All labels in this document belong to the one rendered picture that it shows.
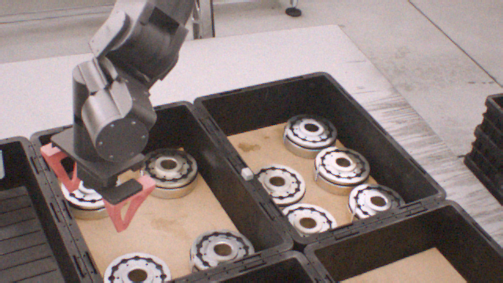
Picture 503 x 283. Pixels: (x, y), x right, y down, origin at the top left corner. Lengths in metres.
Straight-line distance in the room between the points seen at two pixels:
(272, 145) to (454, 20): 2.56
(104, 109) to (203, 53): 1.18
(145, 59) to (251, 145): 0.65
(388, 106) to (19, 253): 1.00
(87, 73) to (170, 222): 0.49
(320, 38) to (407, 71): 1.35
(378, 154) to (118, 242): 0.50
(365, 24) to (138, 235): 2.57
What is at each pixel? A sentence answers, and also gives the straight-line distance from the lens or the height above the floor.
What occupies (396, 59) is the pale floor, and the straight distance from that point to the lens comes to 3.44.
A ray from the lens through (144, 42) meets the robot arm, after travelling 0.80.
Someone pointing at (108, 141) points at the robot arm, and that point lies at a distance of 0.77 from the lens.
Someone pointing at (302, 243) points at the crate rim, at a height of 0.93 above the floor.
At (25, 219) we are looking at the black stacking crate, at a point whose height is 0.83.
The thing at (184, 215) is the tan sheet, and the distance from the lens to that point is 1.28.
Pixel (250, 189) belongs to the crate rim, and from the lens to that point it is 1.19.
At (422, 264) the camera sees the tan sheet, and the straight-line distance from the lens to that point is 1.28.
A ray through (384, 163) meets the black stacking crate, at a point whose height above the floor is 0.88.
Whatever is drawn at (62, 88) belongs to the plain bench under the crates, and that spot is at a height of 0.70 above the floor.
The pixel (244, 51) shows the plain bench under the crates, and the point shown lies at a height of 0.70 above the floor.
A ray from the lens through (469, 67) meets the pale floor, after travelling 3.54.
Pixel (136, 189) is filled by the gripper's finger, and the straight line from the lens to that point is 0.87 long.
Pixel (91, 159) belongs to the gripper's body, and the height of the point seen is 1.16.
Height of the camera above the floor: 1.73
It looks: 39 degrees down
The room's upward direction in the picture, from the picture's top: 8 degrees clockwise
